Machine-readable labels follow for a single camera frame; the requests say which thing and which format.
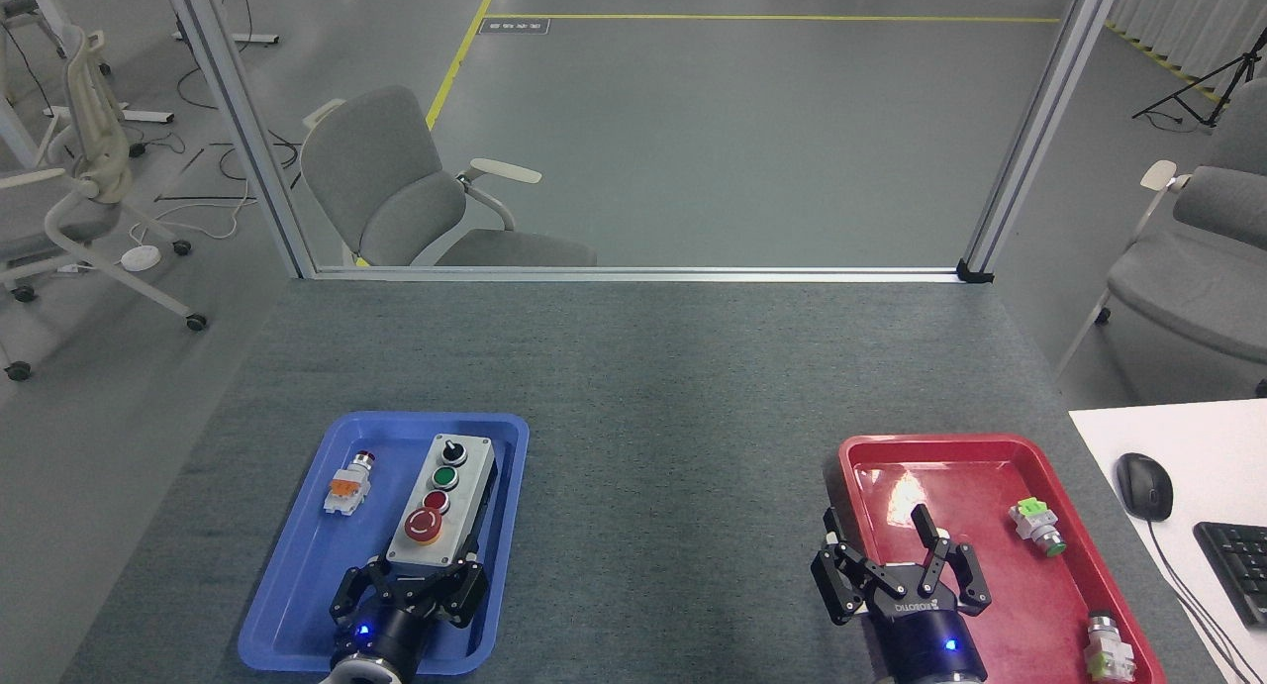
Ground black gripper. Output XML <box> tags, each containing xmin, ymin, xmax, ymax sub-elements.
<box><xmin>330</xmin><ymin>556</ymin><xmax>492</xmax><ymax>680</ymax></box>
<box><xmin>810</xmin><ymin>503</ymin><xmax>993</xmax><ymax>684</ymax></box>

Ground grey control box with buttons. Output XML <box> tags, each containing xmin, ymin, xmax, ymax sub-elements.
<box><xmin>384</xmin><ymin>434</ymin><xmax>496</xmax><ymax>569</ymax></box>

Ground red push button orange block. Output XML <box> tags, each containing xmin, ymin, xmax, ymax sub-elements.
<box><xmin>323</xmin><ymin>450</ymin><xmax>378</xmax><ymax>517</ymax></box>

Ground silver push button green block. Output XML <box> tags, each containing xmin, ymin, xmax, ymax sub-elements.
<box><xmin>1084</xmin><ymin>613</ymin><xmax>1137</xmax><ymax>681</ymax></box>

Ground blue plastic tray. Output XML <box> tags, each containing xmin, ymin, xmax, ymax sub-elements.
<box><xmin>238</xmin><ymin>412</ymin><xmax>530</xmax><ymax>676</ymax></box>

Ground red plastic tray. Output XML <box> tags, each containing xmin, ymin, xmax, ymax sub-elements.
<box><xmin>838</xmin><ymin>435</ymin><xmax>1167</xmax><ymax>684</ymax></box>

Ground black computer mouse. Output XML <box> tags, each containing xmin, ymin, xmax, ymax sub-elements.
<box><xmin>1116</xmin><ymin>452</ymin><xmax>1175</xmax><ymax>523</ymax></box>

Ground white side table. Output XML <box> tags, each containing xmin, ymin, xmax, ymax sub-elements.
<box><xmin>1069</xmin><ymin>399</ymin><xmax>1267</xmax><ymax>684</ymax></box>

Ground black keyboard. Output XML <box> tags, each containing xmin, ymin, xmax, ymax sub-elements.
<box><xmin>1193</xmin><ymin>522</ymin><xmax>1267</xmax><ymax>629</ymax></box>

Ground grey office chair white armrests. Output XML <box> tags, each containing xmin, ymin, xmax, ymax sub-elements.
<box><xmin>300</xmin><ymin>84</ymin><xmax>598</xmax><ymax>268</ymax></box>

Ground grey fabric chair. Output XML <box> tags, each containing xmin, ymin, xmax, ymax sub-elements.
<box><xmin>1054</xmin><ymin>105</ymin><xmax>1267</xmax><ymax>398</ymax></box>

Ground white mesh office chair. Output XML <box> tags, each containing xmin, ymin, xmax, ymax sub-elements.
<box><xmin>0</xmin><ymin>28</ymin><xmax>209</xmax><ymax>383</ymax></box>

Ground white desk foot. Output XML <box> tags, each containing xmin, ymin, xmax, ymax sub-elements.
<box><xmin>45</xmin><ymin>104</ymin><xmax>175</xmax><ymax>125</ymax></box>
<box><xmin>173</xmin><ymin>31</ymin><xmax>280</xmax><ymax>48</ymax></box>

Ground black tripod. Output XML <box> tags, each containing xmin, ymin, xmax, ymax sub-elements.
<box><xmin>1132</xmin><ymin>26</ymin><xmax>1267</xmax><ymax>131</ymax></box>

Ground white curtain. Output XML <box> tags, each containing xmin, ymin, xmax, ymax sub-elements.
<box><xmin>1104</xmin><ymin>0</ymin><xmax>1267</xmax><ymax>83</ymax></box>

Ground green push button switch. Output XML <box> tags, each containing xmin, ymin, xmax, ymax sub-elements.
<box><xmin>1009</xmin><ymin>497</ymin><xmax>1068</xmax><ymax>558</ymax></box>

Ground black mouse cable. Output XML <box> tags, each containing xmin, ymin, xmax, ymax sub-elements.
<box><xmin>1148</xmin><ymin>519</ymin><xmax>1258</xmax><ymax>684</ymax></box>

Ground silver aluminium rail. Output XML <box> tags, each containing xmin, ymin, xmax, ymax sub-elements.
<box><xmin>312</xmin><ymin>265</ymin><xmax>966</xmax><ymax>284</ymax></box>

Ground black floor cable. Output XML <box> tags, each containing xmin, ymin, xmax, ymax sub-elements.
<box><xmin>176</xmin><ymin>0</ymin><xmax>303</xmax><ymax>183</ymax></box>

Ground silver aluminium post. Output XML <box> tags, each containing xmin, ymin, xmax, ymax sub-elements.
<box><xmin>962</xmin><ymin>0</ymin><xmax>1127</xmax><ymax>269</ymax></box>
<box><xmin>158</xmin><ymin>0</ymin><xmax>318</xmax><ymax>279</ymax></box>

